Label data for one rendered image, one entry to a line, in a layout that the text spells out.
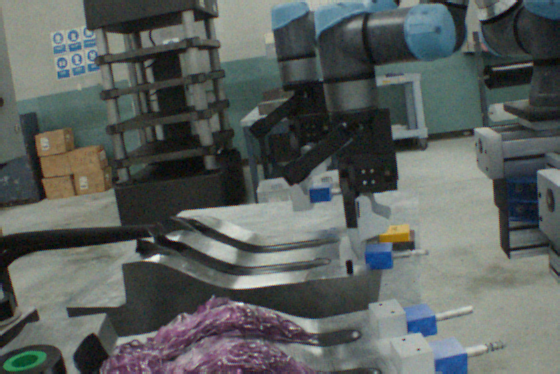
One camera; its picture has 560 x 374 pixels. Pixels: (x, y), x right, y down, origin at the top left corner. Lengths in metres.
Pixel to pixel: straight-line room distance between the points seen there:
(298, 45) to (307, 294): 0.48
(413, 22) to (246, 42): 6.68
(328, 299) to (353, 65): 0.33
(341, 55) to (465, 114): 6.84
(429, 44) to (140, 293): 0.56
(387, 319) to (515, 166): 0.64
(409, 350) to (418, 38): 0.39
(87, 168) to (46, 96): 1.18
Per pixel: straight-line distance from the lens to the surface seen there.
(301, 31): 1.16
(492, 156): 1.29
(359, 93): 0.85
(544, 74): 1.33
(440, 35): 0.80
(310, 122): 1.16
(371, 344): 0.75
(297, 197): 1.20
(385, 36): 0.82
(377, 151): 0.87
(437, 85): 7.56
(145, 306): 0.98
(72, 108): 8.03
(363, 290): 0.88
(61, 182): 7.78
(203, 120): 4.91
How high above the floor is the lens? 1.19
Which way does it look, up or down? 11 degrees down
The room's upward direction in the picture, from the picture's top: 9 degrees counter-clockwise
